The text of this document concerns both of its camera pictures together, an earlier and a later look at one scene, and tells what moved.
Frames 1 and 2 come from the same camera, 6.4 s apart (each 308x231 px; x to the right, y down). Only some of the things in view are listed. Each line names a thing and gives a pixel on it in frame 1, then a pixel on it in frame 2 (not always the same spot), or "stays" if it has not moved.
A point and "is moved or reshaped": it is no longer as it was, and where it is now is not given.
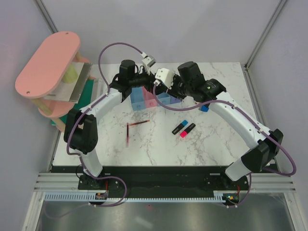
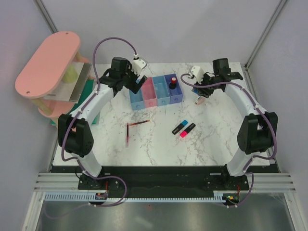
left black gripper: x=150 y=78 → x=134 y=87
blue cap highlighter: x=182 y=124 stays
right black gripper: x=176 y=78 → x=204 y=92
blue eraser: x=203 y=108 is moved or reshaped
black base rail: x=121 y=180 stays
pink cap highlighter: x=184 y=134 stays
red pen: x=127 y=134 stays
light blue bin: x=137 y=98 stays
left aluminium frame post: x=45 y=16 stays
